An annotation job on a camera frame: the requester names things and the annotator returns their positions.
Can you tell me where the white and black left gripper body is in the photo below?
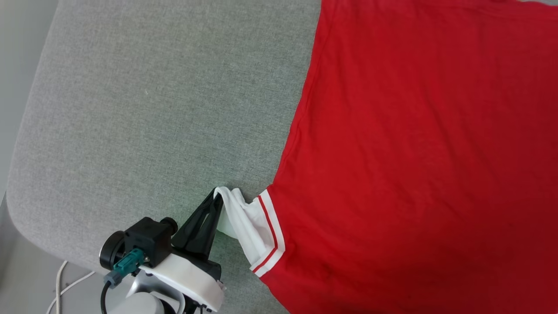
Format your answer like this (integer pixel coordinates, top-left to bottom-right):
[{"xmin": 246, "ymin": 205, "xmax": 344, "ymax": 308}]
[{"xmin": 139, "ymin": 244, "xmax": 225, "ymax": 313}]

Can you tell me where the teal connector with black cable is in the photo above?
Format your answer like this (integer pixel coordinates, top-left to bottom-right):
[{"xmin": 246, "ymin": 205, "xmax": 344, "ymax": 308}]
[{"xmin": 100, "ymin": 249, "xmax": 145, "ymax": 314}]

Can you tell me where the grey fabric sofa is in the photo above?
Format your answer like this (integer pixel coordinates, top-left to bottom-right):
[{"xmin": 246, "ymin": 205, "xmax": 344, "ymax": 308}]
[{"xmin": 7, "ymin": 0, "xmax": 323, "ymax": 314}]

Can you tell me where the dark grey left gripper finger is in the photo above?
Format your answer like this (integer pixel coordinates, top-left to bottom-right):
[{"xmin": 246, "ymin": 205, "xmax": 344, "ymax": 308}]
[
  {"xmin": 191, "ymin": 195, "xmax": 224, "ymax": 262},
  {"xmin": 172, "ymin": 190, "xmax": 218, "ymax": 248}
]

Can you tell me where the white cable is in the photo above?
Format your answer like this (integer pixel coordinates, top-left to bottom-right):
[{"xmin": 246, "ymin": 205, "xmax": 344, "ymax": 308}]
[{"xmin": 46, "ymin": 260, "xmax": 95, "ymax": 314}]

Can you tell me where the red t-shirt with white trim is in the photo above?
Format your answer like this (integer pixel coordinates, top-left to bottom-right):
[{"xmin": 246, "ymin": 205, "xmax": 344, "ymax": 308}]
[{"xmin": 214, "ymin": 0, "xmax": 558, "ymax": 314}]

